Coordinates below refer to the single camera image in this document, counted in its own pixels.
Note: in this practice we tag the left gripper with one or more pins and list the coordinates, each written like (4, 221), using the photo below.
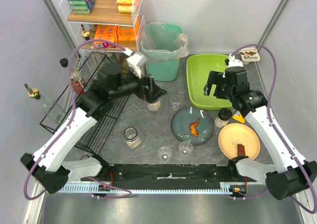
(149, 88)

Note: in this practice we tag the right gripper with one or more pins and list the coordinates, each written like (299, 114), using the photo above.
(218, 85)

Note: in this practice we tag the spice jar with black lid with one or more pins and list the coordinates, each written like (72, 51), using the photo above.
(223, 117)

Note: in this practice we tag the sauce bottle with black cap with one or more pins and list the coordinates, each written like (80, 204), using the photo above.
(78, 82)

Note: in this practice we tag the glass bottle with gold pourer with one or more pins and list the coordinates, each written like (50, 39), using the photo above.
(85, 34)
(46, 105)

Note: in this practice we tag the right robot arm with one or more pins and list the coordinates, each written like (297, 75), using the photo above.
(290, 172)

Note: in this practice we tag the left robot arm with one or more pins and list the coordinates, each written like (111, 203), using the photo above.
(47, 165)

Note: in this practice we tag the open glass jar with powder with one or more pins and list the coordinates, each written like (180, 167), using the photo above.
(154, 106)
(132, 137)

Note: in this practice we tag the pudding cup with foil lid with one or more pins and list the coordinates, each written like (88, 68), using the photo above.
(249, 54)

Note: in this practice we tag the yellow snack packet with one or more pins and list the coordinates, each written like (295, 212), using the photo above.
(238, 117)

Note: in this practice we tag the green plastic tub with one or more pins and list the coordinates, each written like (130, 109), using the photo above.
(198, 68)

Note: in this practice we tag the teal trash bin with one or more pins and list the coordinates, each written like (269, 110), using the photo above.
(164, 71)

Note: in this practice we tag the blue ceramic plate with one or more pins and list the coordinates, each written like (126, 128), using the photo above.
(181, 121)

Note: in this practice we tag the clear plastic bin liner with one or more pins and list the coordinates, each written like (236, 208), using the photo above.
(163, 41)

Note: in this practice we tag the yellow plate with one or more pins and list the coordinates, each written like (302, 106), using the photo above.
(233, 134)

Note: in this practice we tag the orange chicken wing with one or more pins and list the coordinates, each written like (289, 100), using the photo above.
(193, 129)

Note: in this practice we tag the brown meat piece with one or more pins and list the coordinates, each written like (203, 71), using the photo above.
(240, 150)

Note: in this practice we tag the orange pink box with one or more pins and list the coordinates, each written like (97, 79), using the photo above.
(106, 32)

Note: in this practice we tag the blue green sponge pack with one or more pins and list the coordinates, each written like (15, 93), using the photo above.
(81, 6)

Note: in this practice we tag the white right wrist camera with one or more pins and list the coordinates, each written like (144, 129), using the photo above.
(231, 61)

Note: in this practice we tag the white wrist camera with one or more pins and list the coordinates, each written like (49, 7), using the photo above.
(231, 61)
(135, 61)

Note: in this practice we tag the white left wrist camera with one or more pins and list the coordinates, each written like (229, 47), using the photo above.
(135, 61)

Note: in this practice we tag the white wire shelf rack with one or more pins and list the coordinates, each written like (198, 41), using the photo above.
(105, 12)

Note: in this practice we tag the black wire dish rack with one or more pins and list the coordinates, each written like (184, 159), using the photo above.
(95, 138)

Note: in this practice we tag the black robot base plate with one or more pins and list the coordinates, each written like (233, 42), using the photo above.
(168, 175)

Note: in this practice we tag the white toothed cable rail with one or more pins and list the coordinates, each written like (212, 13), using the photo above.
(96, 188)

